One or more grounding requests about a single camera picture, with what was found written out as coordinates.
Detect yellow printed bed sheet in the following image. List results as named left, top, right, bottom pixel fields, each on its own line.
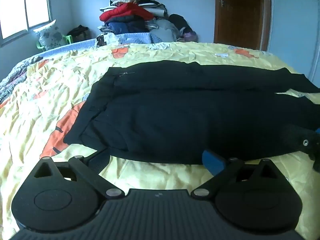
left=0, top=41, right=320, bottom=240

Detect grey patterned quilt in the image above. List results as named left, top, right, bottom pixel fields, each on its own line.
left=0, top=55, right=44, bottom=104

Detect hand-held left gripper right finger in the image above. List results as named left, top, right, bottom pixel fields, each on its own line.
left=191, top=149, right=286, bottom=201

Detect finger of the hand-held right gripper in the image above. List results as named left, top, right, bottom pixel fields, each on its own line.
left=287, top=125, right=320, bottom=173

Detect black pants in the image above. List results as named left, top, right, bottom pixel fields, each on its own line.
left=63, top=60, right=320, bottom=165

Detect green plastic stool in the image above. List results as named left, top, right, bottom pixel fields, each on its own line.
left=36, top=34, right=73, bottom=50

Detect brown wooden door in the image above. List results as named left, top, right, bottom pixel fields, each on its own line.
left=213, top=0, right=272, bottom=52

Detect window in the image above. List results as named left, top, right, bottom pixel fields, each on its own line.
left=0, top=0, right=52, bottom=46

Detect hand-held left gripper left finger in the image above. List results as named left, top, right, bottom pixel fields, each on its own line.
left=32, top=148, right=126, bottom=201

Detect floral pillow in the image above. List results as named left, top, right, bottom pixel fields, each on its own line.
left=33, top=19, right=67, bottom=51

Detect blue quilted blanket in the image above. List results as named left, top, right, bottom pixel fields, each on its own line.
left=35, top=32, right=163, bottom=58

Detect white wardrobe with flower stickers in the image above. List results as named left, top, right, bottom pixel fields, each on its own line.
left=267, top=0, right=320, bottom=83

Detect pile of folded clothes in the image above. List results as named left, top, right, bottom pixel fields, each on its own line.
left=96, top=0, right=198, bottom=46

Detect black bag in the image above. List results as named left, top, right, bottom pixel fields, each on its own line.
left=66, top=24, right=91, bottom=42

